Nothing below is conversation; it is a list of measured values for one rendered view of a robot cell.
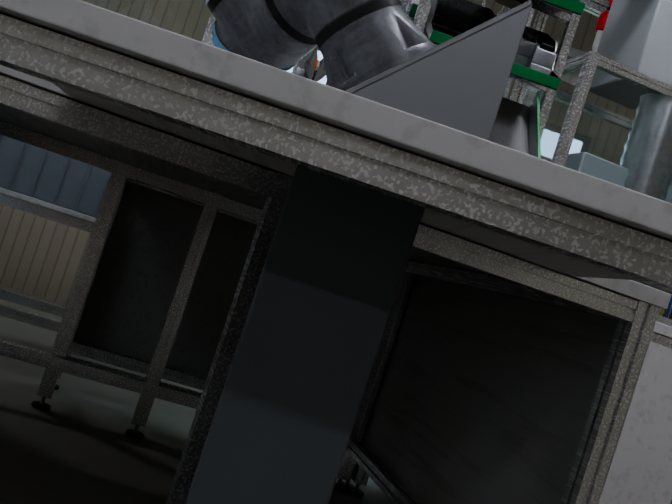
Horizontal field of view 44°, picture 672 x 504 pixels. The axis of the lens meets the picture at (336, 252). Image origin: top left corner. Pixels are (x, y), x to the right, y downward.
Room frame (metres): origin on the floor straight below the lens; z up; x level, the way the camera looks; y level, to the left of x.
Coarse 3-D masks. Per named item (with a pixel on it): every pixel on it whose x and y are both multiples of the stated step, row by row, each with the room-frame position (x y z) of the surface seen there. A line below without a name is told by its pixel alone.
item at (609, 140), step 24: (576, 72) 2.45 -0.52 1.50; (600, 72) 2.39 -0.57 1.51; (528, 96) 2.73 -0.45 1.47; (600, 96) 2.40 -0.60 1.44; (624, 96) 2.42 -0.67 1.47; (648, 96) 2.44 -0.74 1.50; (552, 120) 2.50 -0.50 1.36; (600, 120) 2.41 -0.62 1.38; (624, 120) 2.42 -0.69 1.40; (648, 120) 2.44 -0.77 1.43; (552, 144) 2.45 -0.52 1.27; (576, 144) 2.39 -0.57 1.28; (600, 144) 2.41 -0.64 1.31; (624, 144) 2.43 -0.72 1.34; (576, 168) 2.40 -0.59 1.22; (600, 168) 2.42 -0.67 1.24; (624, 168) 2.44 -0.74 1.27
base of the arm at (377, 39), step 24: (384, 0) 1.00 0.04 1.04; (336, 24) 1.00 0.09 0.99; (360, 24) 0.99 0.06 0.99; (384, 24) 0.99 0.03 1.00; (408, 24) 1.01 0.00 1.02; (336, 48) 1.01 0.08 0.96; (360, 48) 0.98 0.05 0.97; (384, 48) 0.98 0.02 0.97; (408, 48) 0.98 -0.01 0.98; (336, 72) 1.02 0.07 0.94; (360, 72) 0.98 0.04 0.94
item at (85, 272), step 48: (144, 192) 3.01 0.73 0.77; (96, 240) 2.64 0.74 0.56; (144, 240) 3.02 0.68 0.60; (240, 240) 3.10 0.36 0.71; (96, 288) 3.00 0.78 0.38; (144, 288) 3.03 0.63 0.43; (192, 288) 3.07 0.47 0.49; (96, 336) 3.01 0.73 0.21; (144, 336) 3.05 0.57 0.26; (192, 336) 3.09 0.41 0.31; (48, 384) 2.64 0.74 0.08; (192, 384) 3.05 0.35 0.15
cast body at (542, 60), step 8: (536, 48) 1.62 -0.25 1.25; (544, 48) 1.62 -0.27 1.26; (552, 48) 1.62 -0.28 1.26; (536, 56) 1.63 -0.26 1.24; (544, 56) 1.62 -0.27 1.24; (552, 56) 1.62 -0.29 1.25; (528, 64) 1.65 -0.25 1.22; (536, 64) 1.63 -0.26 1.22; (544, 64) 1.63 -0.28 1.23; (552, 64) 1.63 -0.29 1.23; (544, 72) 1.63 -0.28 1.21
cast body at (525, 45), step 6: (528, 36) 1.68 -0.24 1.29; (534, 36) 1.70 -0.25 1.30; (522, 42) 1.68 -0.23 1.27; (528, 42) 1.68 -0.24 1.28; (534, 42) 1.68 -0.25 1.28; (522, 48) 1.68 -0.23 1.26; (528, 48) 1.68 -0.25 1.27; (516, 54) 1.68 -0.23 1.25; (522, 54) 1.69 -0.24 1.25; (528, 54) 1.69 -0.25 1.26; (516, 60) 1.68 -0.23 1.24; (522, 60) 1.68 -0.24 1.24
